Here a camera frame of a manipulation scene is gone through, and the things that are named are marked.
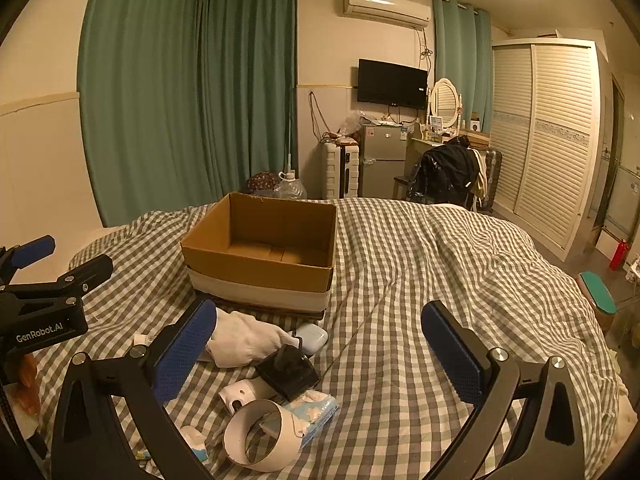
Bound narrow green curtain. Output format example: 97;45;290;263
432;0;495;133

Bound teal cushioned stool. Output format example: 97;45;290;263
576;271;617;333

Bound wall cables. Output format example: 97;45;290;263
307;91;333;142

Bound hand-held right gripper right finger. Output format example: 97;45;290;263
421;300;586;480

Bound silver mini fridge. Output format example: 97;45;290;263
358;122;414;199

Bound white louvered wardrobe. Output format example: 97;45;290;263
490;38;602;263

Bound white air conditioner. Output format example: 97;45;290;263
342;0;433;30

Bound black wall television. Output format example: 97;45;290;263
357;58;429;109

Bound red fire extinguisher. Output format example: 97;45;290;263
609;239;629;271

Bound silver suitcase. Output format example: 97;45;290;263
476;149;504;213

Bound person's left hand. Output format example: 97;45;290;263
9;351;42;415

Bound brown cardboard box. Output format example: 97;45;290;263
180;192;338;295

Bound white oval vanity mirror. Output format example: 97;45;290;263
429;78;463;133

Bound black jacket on chair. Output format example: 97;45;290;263
406;139;482;207

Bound black charger adapter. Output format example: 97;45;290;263
255;344;321;395

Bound beige dressing table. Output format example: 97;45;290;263
406;130;492;181

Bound grey checkered blanket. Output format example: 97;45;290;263
37;197;629;480

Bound clear water jug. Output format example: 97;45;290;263
272;170;308;201

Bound blue tissue packet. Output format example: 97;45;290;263
282;391;340;448

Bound large green curtain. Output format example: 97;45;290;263
76;0;299;228

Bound pale blue earbuds case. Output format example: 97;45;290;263
291;323;329;358

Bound wooden chair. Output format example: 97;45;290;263
392;175;418;201

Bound white hair dryer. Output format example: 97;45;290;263
217;379;307;474

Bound dark patterned bag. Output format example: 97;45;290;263
245;170;281;195

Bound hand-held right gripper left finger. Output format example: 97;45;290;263
52;299;218;480

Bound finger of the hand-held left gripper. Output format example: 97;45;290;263
0;234;57;286
0;254;114;307

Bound white knit glove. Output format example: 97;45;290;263
206;310;301;370

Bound white hard suitcase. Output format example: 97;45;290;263
320;141;360;200

